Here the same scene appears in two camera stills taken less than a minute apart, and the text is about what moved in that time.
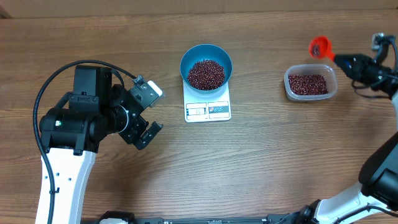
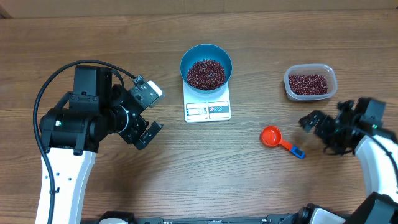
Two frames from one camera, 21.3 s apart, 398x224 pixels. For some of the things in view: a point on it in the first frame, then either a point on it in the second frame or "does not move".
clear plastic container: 310,81 does not move
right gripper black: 360,65 to 324,122
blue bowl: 209,52 does not move
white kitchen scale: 212,106 does not move
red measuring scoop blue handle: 320,47 to 271,135
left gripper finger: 147,135 does not move
